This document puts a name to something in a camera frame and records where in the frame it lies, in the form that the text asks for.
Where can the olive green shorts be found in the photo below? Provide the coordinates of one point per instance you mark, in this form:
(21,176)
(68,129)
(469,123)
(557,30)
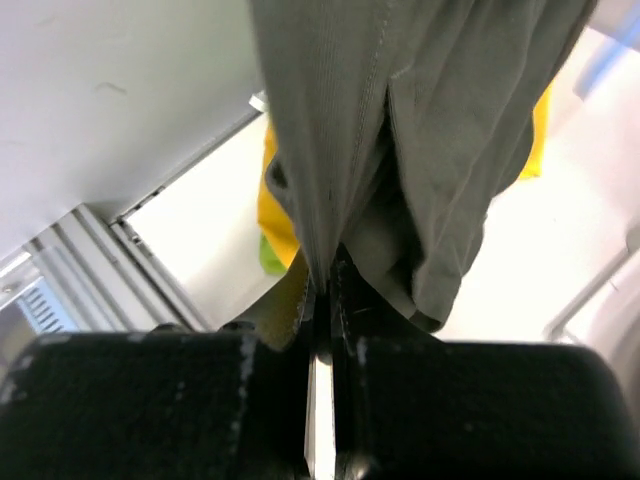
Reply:
(398,122)

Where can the metal clothes rack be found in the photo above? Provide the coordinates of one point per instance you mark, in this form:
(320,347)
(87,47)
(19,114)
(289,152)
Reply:
(553,329)

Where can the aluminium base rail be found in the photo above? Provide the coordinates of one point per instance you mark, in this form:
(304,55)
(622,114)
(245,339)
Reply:
(103,276)

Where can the lime green shorts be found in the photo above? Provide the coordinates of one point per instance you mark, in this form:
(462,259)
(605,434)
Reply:
(268,259)

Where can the slotted grey cable duct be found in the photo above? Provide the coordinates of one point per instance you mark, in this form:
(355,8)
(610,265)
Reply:
(43,310)

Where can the yellow shorts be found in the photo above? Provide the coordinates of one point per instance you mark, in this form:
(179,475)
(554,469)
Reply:
(276,226)

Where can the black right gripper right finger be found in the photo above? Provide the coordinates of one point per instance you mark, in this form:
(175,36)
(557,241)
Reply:
(410,406)

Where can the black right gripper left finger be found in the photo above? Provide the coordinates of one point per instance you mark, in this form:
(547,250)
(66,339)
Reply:
(224,405)

